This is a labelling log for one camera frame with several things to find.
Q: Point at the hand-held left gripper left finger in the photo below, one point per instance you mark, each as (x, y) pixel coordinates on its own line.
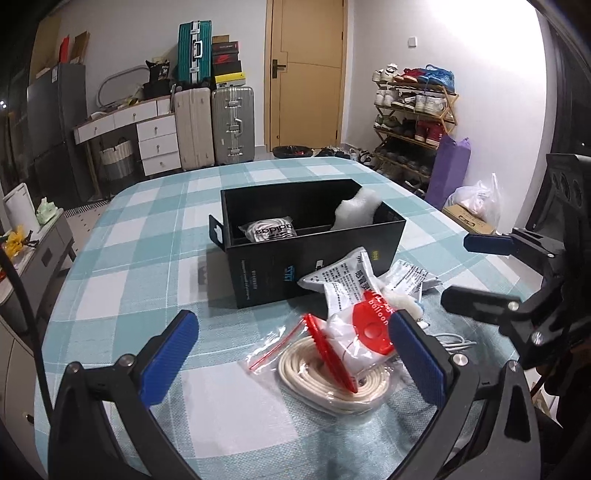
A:
(168, 355)

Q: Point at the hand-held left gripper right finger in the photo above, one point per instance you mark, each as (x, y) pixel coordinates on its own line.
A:
(415, 360)

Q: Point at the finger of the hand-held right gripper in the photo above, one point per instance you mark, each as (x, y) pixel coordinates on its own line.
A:
(471, 302)
(485, 242)

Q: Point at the red white balloon pack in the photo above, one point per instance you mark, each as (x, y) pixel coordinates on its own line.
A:
(369, 330)

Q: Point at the white cloth roll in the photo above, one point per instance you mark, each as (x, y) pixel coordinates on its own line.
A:
(404, 304)

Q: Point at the white printed packet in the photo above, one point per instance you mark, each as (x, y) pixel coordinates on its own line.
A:
(408, 277)
(346, 272)

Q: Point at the black cardboard box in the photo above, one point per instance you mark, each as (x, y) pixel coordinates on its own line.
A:
(277, 272)

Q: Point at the white plastic bag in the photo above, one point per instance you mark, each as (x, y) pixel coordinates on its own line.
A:
(480, 198)

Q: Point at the purple bag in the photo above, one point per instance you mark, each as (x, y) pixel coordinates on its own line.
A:
(448, 170)

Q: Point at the checked tablecloth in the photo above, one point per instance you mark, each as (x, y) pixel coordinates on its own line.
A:
(138, 240)

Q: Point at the white bubble wrap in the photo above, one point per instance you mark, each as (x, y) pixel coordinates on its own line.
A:
(355, 207)

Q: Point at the wooden shoe rack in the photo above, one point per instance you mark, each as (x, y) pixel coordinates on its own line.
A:
(450, 108)

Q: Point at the shoes on wooden rack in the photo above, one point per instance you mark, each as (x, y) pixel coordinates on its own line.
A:
(425, 104)

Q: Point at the grey cabinet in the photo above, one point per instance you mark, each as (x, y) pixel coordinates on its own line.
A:
(51, 249)

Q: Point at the black white striped bag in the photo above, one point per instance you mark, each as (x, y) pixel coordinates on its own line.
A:
(268, 229)

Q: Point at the shoes on floor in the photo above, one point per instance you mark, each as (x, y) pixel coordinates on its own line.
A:
(341, 154)

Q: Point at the pale green object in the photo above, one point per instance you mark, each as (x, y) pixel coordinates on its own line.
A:
(48, 212)

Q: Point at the yellow plastic bag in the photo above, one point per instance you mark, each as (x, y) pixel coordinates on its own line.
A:
(11, 242)

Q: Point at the woven basket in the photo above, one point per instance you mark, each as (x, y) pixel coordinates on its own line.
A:
(116, 161)

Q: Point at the white appliance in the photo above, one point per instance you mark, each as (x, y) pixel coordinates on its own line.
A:
(18, 207)

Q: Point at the black basin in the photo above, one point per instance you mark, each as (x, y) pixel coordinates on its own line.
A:
(291, 151)

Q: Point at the white desk with drawers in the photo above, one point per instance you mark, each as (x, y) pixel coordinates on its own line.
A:
(157, 138)

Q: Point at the beige suitcase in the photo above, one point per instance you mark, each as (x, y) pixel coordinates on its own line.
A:
(194, 129)

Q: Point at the wooden door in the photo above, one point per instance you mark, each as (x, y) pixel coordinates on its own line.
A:
(307, 92)

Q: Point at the silver suitcase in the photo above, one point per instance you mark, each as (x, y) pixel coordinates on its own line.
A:
(233, 124)

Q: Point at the grey fridge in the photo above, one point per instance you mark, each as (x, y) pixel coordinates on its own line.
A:
(55, 129)

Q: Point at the stack of shoe boxes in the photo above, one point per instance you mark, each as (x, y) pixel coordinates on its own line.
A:
(227, 64)

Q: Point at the teal suitcase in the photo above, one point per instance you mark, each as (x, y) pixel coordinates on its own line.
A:
(194, 50)

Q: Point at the brown cardboard sheets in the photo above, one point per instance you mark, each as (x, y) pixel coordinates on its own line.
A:
(46, 50)

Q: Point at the white oval frame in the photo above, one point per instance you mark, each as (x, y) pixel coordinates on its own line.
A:
(102, 87)

